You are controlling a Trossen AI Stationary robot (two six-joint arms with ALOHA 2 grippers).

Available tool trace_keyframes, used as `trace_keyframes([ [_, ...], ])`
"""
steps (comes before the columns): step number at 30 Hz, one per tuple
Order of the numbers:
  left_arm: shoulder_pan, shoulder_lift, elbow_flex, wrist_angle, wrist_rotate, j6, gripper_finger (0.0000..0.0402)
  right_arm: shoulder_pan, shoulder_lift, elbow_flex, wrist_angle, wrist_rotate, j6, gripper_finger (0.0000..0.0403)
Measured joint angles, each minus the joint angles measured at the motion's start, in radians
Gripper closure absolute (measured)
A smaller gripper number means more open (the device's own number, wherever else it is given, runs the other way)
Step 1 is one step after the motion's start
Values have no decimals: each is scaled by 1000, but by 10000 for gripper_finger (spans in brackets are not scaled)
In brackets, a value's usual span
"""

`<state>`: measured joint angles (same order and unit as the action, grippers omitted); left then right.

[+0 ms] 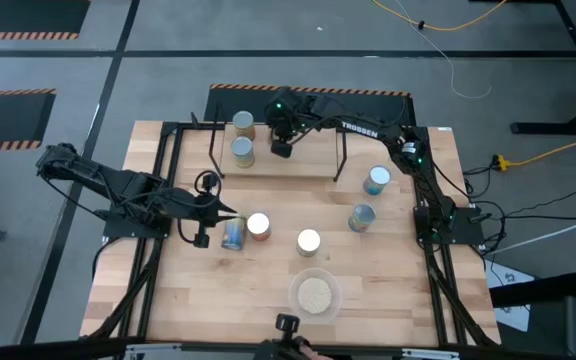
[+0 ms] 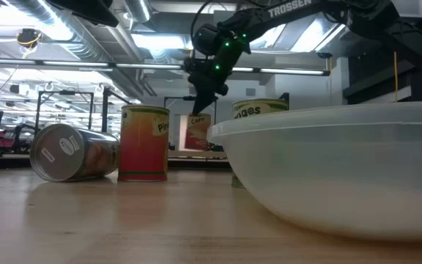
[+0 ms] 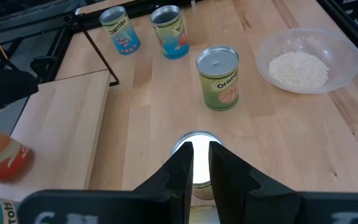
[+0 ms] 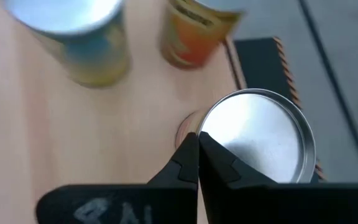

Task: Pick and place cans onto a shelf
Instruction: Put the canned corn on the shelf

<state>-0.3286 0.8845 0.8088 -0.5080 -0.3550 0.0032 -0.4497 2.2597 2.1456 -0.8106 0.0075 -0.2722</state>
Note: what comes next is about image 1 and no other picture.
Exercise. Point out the orange yellow food can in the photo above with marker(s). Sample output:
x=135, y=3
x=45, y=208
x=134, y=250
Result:
x=243, y=121

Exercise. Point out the tomatoes food can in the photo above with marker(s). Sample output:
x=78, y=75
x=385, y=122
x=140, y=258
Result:
x=364, y=214

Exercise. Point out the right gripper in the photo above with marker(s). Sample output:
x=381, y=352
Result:
x=283, y=127

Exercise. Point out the carrots food can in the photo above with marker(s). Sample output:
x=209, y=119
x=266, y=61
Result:
x=242, y=147

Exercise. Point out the black aluminium rig frame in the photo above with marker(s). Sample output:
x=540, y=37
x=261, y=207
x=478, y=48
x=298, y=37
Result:
x=468, y=235

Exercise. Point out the oranges food can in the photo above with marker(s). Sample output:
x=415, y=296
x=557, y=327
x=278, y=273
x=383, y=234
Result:
x=308, y=240

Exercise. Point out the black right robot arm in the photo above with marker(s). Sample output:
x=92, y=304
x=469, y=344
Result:
x=363, y=129

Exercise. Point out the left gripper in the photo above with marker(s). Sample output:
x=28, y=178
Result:
x=195, y=207

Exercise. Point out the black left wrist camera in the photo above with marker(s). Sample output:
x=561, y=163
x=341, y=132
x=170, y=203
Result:
x=201, y=240

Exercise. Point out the wooden shelf black metal legs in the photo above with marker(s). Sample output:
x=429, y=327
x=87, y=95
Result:
x=308, y=160

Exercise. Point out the white rice grains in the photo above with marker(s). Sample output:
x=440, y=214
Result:
x=314, y=295

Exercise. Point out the white paper sheet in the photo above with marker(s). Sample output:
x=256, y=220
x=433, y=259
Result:
x=498, y=272

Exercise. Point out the black hazard-striped floor mat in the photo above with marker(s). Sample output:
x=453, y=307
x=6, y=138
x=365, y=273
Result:
x=3, y=120
x=238, y=102
x=18, y=15

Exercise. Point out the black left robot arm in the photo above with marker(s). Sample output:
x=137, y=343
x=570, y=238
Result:
x=118, y=185

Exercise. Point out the pineapple food can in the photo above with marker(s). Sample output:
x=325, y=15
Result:
x=258, y=223

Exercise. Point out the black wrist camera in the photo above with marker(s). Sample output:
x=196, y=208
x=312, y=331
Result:
x=201, y=240
x=281, y=149

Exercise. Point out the translucent plastic bowl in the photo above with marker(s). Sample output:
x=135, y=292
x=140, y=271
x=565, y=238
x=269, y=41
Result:
x=295, y=300

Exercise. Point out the peaches food can blue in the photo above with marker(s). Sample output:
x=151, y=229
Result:
x=233, y=235

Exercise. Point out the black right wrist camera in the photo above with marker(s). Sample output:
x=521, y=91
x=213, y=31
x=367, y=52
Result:
x=281, y=149

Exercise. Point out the black metal floor stand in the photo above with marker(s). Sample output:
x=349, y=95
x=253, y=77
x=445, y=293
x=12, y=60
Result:
x=538, y=128

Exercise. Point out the person's hand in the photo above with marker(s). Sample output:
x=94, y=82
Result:
x=313, y=354

